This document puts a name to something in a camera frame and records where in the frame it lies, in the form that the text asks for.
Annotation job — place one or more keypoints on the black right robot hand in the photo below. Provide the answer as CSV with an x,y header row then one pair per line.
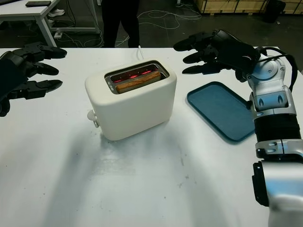
x,y
232,52

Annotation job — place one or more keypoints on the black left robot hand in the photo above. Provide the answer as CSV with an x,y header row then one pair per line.
x,y
14,68

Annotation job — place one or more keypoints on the browned toast slice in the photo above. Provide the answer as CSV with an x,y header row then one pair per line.
x,y
139,82

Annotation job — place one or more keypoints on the person in light top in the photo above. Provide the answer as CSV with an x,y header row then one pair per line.
x,y
113,23

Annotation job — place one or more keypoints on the cream white two-slot toaster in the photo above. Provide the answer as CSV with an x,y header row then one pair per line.
x,y
132,111

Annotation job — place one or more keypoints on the stacked wooden crates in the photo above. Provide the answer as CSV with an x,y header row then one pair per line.
x,y
225,6

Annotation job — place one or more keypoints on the white power strip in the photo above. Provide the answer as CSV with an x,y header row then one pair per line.
x,y
58,35

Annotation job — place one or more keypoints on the black waste bin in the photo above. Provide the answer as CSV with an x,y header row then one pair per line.
x,y
274,10

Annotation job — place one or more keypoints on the white office desk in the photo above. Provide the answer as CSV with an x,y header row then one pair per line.
x,y
28,10

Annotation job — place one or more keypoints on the blue rectangular plastic tray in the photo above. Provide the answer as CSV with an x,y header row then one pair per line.
x,y
220,113

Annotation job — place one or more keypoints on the black phone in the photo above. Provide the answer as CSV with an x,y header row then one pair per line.
x,y
38,3

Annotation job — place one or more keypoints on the white shoes pair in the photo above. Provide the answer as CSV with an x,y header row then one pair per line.
x,y
56,13

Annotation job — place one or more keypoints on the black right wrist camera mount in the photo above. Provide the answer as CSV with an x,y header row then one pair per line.
x,y
240,76

